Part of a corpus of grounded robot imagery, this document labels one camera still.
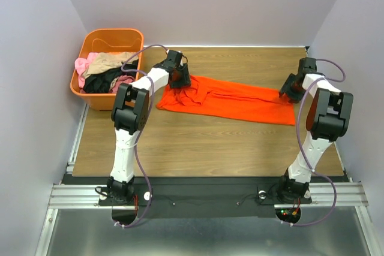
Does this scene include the orange t shirt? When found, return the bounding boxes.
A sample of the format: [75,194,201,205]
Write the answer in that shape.
[157,76,296,126]

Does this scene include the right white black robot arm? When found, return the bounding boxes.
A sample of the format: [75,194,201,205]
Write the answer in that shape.
[277,57,353,203]

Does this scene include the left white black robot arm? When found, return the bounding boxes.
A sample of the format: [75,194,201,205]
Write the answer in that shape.
[104,50,191,202]

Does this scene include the dusty pink garment in basket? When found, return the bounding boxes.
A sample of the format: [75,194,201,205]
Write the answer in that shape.
[109,75,135,94]

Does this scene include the beige garment in basket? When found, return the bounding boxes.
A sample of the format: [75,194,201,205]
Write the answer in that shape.
[78,52,133,79]

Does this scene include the black garment in basket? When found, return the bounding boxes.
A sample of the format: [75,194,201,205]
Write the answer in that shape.
[82,68,137,94]

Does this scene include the light pink garment in basket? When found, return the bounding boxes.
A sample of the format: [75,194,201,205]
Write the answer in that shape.
[74,58,90,89]

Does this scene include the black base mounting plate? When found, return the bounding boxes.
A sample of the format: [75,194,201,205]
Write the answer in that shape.
[95,177,311,219]

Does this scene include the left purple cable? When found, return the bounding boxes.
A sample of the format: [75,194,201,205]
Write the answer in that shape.
[113,44,188,229]

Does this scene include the aluminium extrusion rail frame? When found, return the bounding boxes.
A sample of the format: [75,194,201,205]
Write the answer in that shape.
[36,105,380,255]

